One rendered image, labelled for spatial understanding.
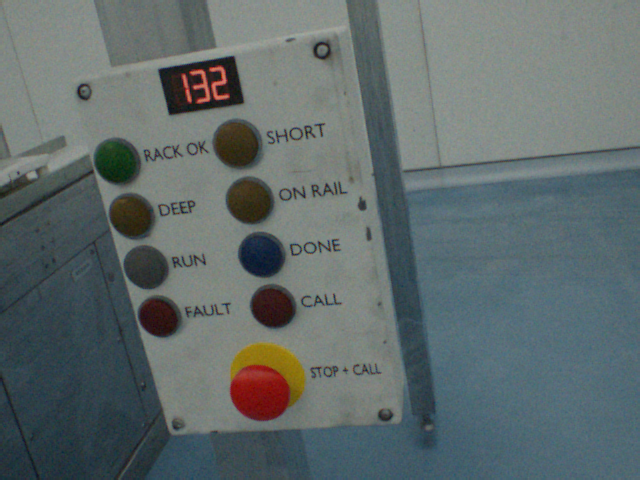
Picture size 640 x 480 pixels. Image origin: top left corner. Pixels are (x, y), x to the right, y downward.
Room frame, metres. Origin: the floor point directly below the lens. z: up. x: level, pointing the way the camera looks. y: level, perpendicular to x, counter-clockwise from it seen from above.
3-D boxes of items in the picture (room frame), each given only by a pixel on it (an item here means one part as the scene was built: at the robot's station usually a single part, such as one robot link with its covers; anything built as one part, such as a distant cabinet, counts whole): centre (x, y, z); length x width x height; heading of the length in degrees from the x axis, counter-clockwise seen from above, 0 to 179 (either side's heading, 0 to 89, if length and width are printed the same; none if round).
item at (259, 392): (0.44, 0.05, 0.85); 0.04 x 0.04 x 0.04; 76
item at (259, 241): (0.44, 0.04, 0.94); 0.03 x 0.01 x 0.03; 76
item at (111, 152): (0.46, 0.12, 1.01); 0.03 x 0.01 x 0.03; 76
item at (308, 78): (0.47, 0.04, 0.94); 0.17 x 0.06 x 0.26; 76
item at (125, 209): (0.46, 0.12, 0.98); 0.03 x 0.01 x 0.03; 76
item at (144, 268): (0.46, 0.12, 0.94); 0.03 x 0.01 x 0.03; 76
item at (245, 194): (0.44, 0.04, 0.98); 0.03 x 0.01 x 0.03; 76
